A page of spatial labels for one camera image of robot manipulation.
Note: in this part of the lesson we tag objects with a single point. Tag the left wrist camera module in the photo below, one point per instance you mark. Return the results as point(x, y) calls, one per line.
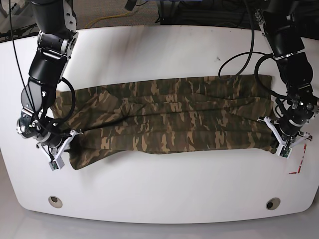
point(284, 151)

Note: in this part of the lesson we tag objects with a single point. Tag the left table cable grommet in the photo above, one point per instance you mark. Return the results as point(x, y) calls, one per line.
point(55, 202)

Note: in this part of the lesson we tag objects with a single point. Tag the red tape rectangle marking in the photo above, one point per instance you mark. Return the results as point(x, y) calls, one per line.
point(296, 159)

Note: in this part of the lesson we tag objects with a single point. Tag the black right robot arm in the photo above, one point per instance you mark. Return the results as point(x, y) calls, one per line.
point(56, 21)

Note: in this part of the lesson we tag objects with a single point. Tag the table cable grommet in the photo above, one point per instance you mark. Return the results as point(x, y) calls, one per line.
point(273, 203)
point(55, 202)

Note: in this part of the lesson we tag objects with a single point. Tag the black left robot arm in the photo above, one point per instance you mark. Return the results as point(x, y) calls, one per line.
point(299, 105)

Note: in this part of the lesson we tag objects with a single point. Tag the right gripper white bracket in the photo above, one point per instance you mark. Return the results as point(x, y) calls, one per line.
point(54, 145)

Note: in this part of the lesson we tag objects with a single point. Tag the camouflage T-shirt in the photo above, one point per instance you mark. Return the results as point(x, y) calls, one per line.
point(168, 116)

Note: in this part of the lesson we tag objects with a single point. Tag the right table cable grommet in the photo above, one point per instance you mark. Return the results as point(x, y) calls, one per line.
point(273, 203)

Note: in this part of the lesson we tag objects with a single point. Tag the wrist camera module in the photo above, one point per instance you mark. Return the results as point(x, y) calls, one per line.
point(56, 164)
point(284, 151)

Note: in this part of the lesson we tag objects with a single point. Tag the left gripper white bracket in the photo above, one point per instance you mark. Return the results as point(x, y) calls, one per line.
point(290, 139)

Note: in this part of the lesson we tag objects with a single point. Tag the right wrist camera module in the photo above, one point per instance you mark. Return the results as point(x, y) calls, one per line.
point(56, 164)

